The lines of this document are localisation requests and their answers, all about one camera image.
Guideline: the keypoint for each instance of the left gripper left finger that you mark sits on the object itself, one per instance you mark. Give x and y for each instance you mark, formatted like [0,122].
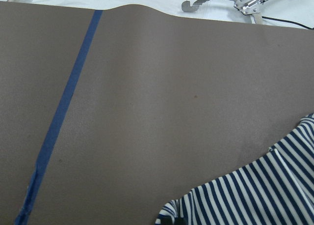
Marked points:
[162,221]

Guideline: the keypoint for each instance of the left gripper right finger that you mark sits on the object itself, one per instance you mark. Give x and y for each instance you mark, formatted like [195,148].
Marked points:
[179,221]

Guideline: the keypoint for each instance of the navy white striped polo shirt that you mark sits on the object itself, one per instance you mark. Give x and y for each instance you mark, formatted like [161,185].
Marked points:
[276,189]

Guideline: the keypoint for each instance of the brown table mat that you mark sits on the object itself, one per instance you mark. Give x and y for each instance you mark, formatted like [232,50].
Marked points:
[163,104]

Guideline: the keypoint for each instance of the metal clamp tool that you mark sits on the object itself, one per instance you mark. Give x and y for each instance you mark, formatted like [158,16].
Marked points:
[246,7]

